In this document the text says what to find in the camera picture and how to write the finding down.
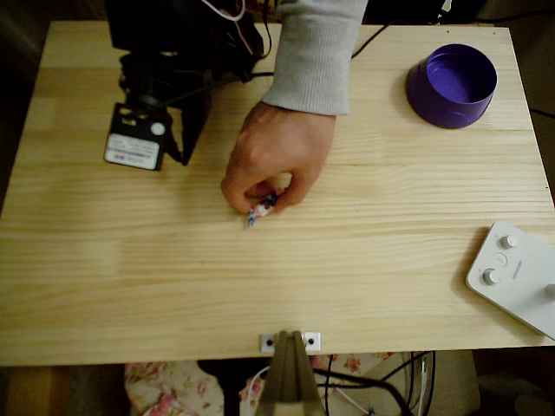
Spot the person's bare hand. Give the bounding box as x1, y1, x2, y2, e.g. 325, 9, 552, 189
219, 100, 337, 218

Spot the white blue red candy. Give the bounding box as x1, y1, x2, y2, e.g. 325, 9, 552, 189
243, 193, 279, 230

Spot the purple plastic bowl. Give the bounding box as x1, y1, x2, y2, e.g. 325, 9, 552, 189
404, 42, 499, 130

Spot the black cable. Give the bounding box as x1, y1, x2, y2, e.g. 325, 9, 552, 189
401, 349, 437, 416
349, 22, 394, 60
311, 367, 415, 416

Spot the forearm in grey sleeve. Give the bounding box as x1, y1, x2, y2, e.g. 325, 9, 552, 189
261, 0, 370, 116

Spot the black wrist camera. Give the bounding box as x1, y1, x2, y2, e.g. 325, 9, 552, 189
117, 50, 175, 109

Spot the floral pink fabric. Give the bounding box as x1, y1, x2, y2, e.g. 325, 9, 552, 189
124, 351, 411, 416

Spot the aluminium extrusion post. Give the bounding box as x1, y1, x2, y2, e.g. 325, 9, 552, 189
258, 329, 325, 416

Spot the white red servo cable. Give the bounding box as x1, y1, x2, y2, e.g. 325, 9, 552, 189
200, 0, 249, 22

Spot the silver corner bracket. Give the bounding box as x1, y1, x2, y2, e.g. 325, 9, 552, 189
259, 331, 323, 354

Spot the white lamp base with knobs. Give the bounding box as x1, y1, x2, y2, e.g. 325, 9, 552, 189
465, 220, 555, 341

